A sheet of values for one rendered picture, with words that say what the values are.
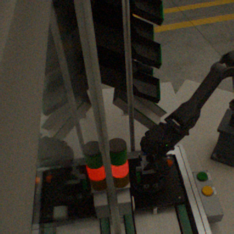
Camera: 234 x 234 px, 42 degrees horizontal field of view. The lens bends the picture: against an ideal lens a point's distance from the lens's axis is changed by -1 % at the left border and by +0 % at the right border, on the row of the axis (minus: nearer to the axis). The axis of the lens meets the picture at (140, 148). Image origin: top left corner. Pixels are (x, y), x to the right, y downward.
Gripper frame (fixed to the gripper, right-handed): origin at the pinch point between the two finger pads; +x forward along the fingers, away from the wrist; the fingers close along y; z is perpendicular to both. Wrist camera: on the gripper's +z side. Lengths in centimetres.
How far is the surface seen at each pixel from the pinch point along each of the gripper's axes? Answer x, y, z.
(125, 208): -2.0, 24.9, 15.4
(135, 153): 12.7, -15.1, -6.0
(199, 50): 25, -237, -149
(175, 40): 38, -264, -132
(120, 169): -13.1, 21.4, 23.9
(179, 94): 2, -62, -38
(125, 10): -36, -20, 31
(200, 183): -1.2, 4.7, -24.3
